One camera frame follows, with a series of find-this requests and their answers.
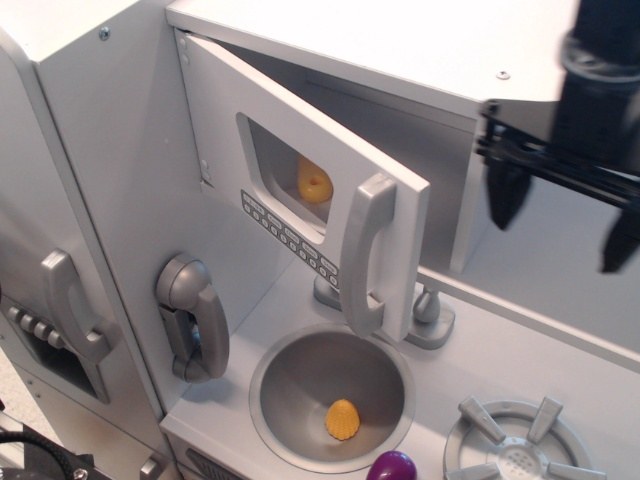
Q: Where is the purple toy eggplant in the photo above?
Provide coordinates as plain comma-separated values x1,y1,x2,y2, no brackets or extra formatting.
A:
366,451,417,480

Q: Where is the yellow toy inside microwave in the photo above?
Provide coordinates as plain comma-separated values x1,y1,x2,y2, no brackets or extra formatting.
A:
297,156,333,204

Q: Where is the grey toy stove burner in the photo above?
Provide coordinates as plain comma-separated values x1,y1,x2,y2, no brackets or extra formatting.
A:
443,396,607,479

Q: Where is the grey toy faucet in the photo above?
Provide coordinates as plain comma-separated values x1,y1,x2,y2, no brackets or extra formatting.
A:
313,276,456,350

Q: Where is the black cable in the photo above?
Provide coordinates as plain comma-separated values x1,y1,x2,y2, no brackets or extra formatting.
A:
0,430,76,480

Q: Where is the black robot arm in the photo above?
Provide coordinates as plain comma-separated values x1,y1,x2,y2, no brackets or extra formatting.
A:
477,1,639,273

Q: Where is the yellow toy corn piece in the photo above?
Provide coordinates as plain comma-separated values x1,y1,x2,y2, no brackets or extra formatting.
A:
325,399,361,441

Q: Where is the white toy kitchen cabinet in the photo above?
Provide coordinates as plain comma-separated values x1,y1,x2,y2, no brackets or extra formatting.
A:
1,1,639,479

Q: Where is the grey fridge ice dispenser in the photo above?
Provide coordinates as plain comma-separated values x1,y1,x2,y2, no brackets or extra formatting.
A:
1,295,109,404

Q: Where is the grey microwave door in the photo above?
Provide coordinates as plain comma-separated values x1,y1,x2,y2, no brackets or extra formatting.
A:
176,31,430,341

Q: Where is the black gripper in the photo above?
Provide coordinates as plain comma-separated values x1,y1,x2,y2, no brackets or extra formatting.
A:
476,99,639,274

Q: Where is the grey fridge door handle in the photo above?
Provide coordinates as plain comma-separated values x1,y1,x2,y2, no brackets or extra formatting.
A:
41,249,111,364

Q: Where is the silver sink bowl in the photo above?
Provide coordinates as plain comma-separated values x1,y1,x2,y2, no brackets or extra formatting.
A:
249,324,416,474

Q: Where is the grey microwave door handle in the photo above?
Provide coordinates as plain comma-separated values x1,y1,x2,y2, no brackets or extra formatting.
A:
339,174,396,338

